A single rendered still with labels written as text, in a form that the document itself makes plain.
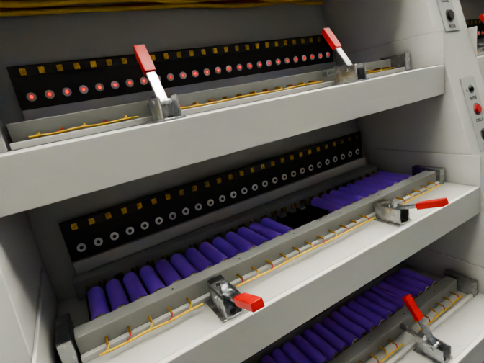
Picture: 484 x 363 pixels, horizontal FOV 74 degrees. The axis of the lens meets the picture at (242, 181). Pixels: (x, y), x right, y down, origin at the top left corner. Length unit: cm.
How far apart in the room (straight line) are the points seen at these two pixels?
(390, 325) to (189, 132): 42
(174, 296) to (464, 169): 49
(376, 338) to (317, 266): 20
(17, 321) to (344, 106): 39
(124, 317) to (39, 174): 15
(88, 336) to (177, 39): 44
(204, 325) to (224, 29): 48
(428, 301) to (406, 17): 47
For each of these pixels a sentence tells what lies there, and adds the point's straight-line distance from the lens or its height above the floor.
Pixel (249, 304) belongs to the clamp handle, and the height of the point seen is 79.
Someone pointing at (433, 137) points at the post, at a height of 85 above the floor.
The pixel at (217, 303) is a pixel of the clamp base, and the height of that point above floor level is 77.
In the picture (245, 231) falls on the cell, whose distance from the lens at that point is 46.
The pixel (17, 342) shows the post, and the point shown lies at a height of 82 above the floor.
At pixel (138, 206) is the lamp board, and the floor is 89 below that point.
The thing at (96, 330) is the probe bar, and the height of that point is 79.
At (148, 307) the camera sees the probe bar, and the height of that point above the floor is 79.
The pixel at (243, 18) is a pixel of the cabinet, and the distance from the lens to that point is 66.
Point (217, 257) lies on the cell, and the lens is 41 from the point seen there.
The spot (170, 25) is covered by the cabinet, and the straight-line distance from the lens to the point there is 59.
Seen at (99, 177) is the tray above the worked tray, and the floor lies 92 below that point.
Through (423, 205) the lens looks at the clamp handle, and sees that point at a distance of 45.
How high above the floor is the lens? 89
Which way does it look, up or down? 2 degrees down
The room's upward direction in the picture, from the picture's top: 18 degrees counter-clockwise
